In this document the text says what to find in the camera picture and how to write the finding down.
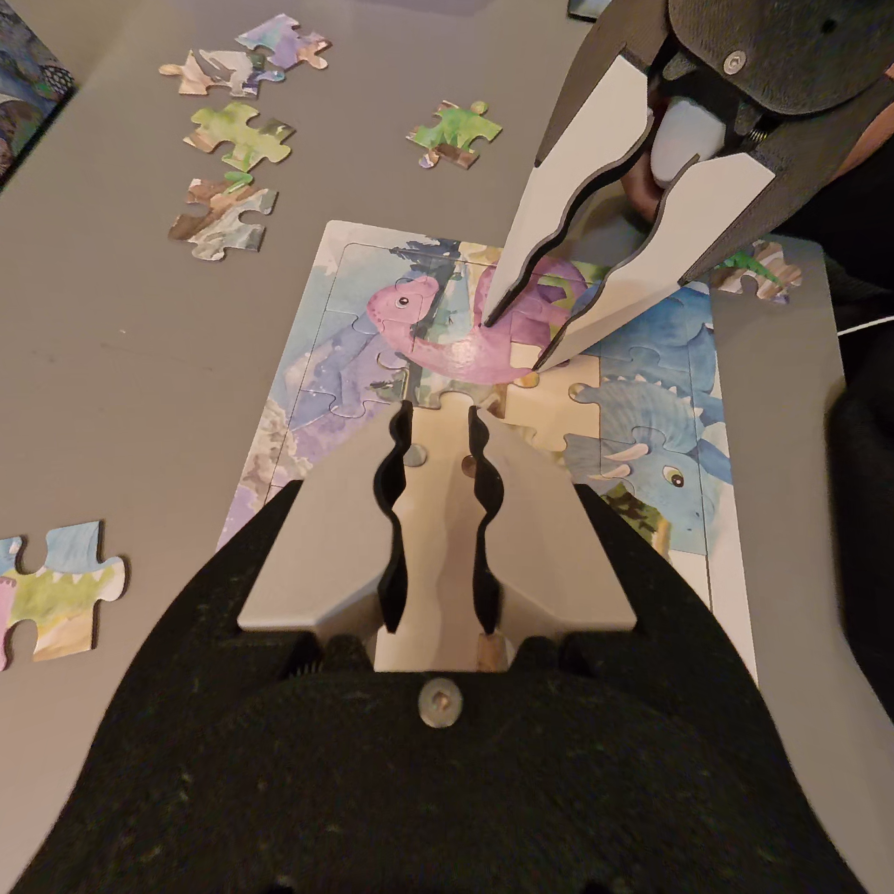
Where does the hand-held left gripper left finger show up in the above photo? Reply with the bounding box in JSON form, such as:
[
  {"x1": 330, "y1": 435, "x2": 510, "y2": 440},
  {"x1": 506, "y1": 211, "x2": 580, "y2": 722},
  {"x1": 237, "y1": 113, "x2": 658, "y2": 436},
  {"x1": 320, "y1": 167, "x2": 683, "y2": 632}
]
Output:
[{"x1": 236, "y1": 400, "x2": 414, "y2": 637}]

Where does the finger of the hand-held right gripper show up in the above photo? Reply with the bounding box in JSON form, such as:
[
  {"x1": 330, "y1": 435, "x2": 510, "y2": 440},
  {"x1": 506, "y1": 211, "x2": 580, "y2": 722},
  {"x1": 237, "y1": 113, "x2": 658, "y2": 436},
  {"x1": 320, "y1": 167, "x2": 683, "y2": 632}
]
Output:
[
  {"x1": 482, "y1": 54, "x2": 655, "y2": 328},
  {"x1": 533, "y1": 151, "x2": 778, "y2": 371}
]

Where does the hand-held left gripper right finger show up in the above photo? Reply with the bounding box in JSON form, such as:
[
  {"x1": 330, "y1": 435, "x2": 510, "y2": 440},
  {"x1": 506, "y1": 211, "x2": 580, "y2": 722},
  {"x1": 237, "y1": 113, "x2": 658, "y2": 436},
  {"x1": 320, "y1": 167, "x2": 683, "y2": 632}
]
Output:
[{"x1": 467, "y1": 404, "x2": 638, "y2": 647}]

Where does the green tan puzzle piece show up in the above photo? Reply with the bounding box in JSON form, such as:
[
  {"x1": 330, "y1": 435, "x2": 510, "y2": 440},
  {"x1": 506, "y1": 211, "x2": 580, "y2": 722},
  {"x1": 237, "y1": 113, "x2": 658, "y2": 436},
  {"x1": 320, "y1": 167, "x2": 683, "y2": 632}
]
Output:
[{"x1": 405, "y1": 100, "x2": 504, "y2": 170}]

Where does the blue triceratops head puzzle piece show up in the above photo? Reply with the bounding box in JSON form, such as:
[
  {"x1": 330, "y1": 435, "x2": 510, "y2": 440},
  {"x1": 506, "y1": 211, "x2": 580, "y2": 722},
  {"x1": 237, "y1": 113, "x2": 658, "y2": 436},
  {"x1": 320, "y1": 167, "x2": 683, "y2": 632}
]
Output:
[{"x1": 562, "y1": 433, "x2": 733, "y2": 557}]

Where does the purple blue green puzzle piece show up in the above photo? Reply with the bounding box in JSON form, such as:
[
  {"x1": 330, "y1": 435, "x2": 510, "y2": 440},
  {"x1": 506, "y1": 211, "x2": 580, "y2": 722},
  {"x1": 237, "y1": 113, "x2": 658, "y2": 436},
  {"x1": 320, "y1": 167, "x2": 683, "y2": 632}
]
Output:
[{"x1": 538, "y1": 262, "x2": 605, "y2": 329}]

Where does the dinosaur puzzle tray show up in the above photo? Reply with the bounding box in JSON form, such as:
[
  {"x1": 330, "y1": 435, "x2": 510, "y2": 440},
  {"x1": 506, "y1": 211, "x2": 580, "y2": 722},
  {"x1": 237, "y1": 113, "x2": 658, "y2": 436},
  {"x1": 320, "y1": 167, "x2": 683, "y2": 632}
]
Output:
[{"x1": 217, "y1": 220, "x2": 760, "y2": 685}]

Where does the blue white puzzle piece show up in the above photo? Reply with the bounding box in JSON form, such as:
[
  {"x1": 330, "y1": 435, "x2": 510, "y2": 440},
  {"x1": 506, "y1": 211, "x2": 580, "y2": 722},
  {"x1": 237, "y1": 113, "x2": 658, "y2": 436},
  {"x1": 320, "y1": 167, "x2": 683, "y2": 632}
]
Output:
[{"x1": 569, "y1": 373, "x2": 726, "y2": 451}]

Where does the purple dinosaur body puzzle piece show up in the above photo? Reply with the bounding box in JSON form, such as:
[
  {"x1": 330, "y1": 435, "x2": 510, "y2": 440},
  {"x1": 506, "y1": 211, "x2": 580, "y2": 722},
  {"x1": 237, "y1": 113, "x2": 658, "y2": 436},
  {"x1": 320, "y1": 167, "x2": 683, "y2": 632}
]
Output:
[{"x1": 464, "y1": 258, "x2": 560, "y2": 346}]

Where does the pastel purple pink puzzle piece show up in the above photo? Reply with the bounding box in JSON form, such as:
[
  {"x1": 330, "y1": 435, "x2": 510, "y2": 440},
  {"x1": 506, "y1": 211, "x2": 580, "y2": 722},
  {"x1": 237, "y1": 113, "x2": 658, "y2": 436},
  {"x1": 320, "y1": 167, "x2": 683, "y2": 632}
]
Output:
[{"x1": 300, "y1": 307, "x2": 413, "y2": 423}]

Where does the pink dinosaur head puzzle piece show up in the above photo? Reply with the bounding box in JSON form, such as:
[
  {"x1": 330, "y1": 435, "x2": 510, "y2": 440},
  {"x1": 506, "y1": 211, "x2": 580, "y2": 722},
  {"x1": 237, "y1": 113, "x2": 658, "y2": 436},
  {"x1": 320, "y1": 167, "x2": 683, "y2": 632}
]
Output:
[{"x1": 328, "y1": 241, "x2": 465, "y2": 332}]

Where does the pink yellow blue puzzle piece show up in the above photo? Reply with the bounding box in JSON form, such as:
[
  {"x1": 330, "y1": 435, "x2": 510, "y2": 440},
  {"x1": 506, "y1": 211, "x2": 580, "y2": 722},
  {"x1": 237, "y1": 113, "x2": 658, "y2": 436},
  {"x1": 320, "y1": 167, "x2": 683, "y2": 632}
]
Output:
[{"x1": 0, "y1": 520, "x2": 128, "y2": 671}]

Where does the person's right hand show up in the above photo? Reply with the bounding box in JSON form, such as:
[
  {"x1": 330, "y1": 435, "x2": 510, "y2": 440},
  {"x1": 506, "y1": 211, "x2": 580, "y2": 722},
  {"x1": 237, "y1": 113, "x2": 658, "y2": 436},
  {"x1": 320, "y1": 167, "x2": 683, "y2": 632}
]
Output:
[{"x1": 834, "y1": 61, "x2": 894, "y2": 179}]

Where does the green dinosaur brown puzzle piece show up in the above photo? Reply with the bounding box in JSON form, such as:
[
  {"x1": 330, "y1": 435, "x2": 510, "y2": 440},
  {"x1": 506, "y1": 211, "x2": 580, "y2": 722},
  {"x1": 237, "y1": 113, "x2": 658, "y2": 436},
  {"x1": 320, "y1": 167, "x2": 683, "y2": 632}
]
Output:
[{"x1": 709, "y1": 241, "x2": 803, "y2": 305}]

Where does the blue dinosaur body puzzle piece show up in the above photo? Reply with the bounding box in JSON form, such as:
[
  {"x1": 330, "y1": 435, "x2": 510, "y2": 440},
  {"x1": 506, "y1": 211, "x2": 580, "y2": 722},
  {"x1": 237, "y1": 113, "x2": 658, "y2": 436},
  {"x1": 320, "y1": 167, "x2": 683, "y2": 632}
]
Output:
[{"x1": 597, "y1": 286, "x2": 719, "y2": 381}]

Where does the green yellow puzzle piece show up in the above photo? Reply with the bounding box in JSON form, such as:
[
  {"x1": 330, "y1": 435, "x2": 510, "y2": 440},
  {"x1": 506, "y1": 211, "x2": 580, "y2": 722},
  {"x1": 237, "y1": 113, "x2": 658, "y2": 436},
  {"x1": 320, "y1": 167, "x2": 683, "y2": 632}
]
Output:
[{"x1": 183, "y1": 101, "x2": 296, "y2": 173}]

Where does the brown grey puzzle piece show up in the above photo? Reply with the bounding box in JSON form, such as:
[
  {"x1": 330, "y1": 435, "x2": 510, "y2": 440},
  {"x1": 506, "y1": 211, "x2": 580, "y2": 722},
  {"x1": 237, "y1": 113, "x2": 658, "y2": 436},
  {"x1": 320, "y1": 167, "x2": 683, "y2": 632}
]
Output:
[{"x1": 168, "y1": 172, "x2": 279, "y2": 263}]

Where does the illustrated puzzle box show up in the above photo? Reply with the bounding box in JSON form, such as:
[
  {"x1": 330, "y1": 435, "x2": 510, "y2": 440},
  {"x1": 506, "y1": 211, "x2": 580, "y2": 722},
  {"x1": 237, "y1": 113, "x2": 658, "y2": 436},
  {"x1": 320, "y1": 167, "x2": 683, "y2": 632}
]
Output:
[{"x1": 0, "y1": 0, "x2": 76, "y2": 186}]

